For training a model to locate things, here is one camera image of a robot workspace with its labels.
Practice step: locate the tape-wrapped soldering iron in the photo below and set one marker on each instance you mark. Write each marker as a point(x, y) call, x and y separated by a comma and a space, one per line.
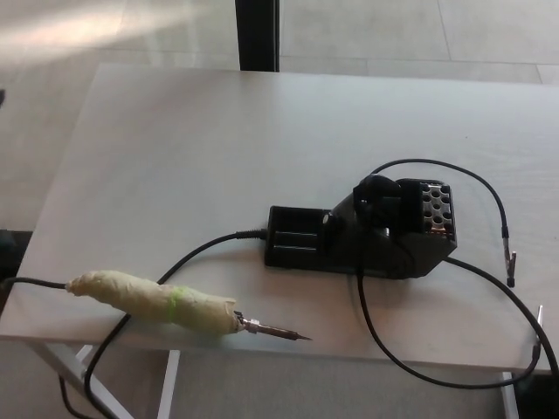
point(153, 301)

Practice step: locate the black soldering station base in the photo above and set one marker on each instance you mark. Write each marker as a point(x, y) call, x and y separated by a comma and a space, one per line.
point(301, 244)

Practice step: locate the black vertical pillar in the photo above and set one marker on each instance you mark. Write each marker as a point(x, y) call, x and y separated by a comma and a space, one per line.
point(257, 35)

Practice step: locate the white straight table leg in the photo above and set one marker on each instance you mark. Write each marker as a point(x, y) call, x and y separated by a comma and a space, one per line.
point(168, 388)
point(510, 397)

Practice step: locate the white diagonal table leg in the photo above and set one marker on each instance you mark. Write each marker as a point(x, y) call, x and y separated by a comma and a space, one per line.
point(57, 362)

